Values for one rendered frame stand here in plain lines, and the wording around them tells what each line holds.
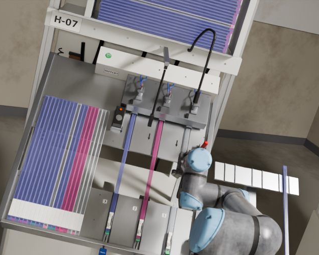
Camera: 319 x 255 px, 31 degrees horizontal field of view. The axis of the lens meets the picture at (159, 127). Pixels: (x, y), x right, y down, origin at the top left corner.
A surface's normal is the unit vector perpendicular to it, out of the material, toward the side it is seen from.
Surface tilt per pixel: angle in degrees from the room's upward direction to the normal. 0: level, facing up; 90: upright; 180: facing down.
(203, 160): 58
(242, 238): 64
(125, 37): 90
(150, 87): 43
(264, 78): 90
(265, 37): 90
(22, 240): 90
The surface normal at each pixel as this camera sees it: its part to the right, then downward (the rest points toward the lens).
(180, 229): 0.19, -0.43
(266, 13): 0.38, 0.41
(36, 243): 0.00, 0.34
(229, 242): 0.22, 0.07
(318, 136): -0.89, -0.09
